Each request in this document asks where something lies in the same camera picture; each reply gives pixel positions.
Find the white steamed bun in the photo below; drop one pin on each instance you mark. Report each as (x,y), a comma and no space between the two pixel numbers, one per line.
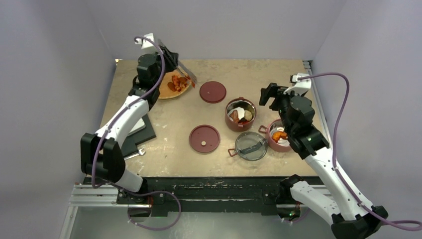
(248,116)

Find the glass lid with red clasp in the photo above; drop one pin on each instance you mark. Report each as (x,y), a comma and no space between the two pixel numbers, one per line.
(249,146)

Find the steel wrench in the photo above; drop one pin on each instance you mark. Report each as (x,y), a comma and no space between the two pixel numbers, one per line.
(140,152)

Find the black network switch box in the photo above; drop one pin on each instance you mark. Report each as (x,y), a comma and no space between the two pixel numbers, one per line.
(131,142)

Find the white small device box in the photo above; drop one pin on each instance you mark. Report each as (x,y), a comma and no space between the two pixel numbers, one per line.
(137,127)

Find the woven bamboo basket tray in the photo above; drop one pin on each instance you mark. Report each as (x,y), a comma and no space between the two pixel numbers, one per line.
(165,92)

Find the braised pork belly piece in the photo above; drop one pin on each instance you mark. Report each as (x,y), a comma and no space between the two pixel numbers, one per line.
(180,82)

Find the dark red round lid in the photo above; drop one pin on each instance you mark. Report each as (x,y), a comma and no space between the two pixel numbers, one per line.
(212,92)

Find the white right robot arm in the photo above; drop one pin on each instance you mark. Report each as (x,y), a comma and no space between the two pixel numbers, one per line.
(349,214)

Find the steel food tongs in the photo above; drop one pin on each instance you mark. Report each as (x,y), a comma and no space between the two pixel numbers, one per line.
(182,69)

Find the orange fried cutlet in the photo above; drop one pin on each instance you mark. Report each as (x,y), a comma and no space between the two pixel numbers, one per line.
(171,86)

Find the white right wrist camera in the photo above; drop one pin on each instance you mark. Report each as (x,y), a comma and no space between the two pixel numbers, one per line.
(301,83)

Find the orange fried chicken wing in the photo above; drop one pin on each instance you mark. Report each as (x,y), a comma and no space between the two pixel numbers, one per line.
(278,136)

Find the white round rice cracker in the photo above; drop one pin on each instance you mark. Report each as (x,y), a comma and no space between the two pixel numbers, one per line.
(240,112)

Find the dark red steel lunch pot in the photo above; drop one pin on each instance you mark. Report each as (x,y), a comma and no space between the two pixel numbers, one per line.
(242,125)

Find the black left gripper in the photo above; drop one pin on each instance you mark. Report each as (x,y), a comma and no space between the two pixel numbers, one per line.
(170,66)

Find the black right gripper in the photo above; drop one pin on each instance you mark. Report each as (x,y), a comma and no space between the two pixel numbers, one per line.
(273,90)

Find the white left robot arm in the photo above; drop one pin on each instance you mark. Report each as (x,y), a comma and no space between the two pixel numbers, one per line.
(101,155)

